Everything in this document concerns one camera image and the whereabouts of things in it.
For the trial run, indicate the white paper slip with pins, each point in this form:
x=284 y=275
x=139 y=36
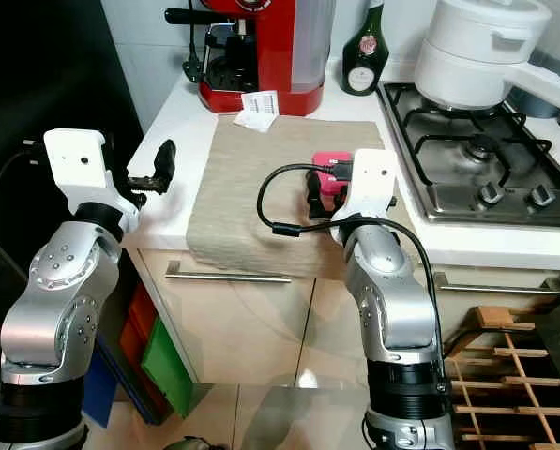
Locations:
x=256 y=111

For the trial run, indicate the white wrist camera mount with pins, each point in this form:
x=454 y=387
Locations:
x=78 y=169
x=369 y=183

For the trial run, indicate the dark green glass bottle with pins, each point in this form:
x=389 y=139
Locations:
x=366 y=66

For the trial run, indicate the steel gas hob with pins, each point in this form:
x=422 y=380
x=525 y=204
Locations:
x=476 y=178

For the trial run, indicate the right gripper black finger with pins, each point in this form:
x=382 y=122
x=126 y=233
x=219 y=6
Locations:
x=314 y=195

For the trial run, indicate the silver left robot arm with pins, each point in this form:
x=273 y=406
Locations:
x=50 y=309

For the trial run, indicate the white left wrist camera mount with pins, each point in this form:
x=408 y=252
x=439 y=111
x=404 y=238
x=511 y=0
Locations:
x=78 y=169

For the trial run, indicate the beige cloth mat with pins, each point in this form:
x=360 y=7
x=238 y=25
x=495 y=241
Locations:
x=242 y=187

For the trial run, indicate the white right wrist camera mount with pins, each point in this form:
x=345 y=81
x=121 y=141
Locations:
x=369 y=183

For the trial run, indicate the blue plastic bin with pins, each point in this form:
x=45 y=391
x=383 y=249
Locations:
x=101 y=394

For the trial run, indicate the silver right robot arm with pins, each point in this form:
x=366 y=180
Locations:
x=387 y=309

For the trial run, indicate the red espresso machine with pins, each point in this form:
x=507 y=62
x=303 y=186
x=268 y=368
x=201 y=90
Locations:
x=270 y=56

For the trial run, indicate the black glossy tall appliance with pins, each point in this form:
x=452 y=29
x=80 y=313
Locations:
x=36 y=75

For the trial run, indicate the beige kitchen base cabinet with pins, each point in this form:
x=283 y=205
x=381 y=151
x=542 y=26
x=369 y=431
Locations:
x=242 y=328

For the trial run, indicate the wooden wine rack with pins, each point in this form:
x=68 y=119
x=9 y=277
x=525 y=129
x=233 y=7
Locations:
x=514 y=375

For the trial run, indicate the green plastic bin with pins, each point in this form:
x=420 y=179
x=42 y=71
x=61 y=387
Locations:
x=167 y=370

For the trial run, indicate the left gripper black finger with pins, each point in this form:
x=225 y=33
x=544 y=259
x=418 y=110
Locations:
x=165 y=167

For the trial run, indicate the red plastic bin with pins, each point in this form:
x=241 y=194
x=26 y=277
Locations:
x=137 y=328

